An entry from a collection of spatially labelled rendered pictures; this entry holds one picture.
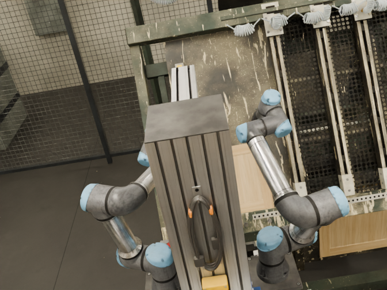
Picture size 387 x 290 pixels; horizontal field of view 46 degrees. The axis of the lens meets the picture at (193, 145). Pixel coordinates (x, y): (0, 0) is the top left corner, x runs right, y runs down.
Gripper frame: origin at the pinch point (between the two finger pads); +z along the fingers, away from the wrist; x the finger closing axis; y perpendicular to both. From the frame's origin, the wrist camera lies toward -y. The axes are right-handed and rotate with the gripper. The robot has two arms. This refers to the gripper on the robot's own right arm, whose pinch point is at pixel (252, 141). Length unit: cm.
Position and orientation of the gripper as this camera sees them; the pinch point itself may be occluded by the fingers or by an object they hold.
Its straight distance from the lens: 216.0
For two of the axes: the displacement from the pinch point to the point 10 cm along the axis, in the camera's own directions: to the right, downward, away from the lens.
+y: 2.4, -8.4, 4.9
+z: -1.1, 4.8, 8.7
